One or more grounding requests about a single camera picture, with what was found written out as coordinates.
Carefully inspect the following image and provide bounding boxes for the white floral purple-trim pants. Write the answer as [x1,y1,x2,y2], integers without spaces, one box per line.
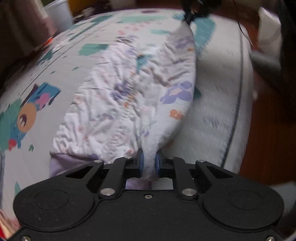
[49,22,196,190]

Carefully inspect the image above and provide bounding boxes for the cartoon animal play mat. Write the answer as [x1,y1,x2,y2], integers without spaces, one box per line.
[1,9,253,219]

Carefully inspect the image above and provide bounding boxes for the white plastic bin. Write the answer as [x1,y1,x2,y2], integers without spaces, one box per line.
[45,0,73,33]

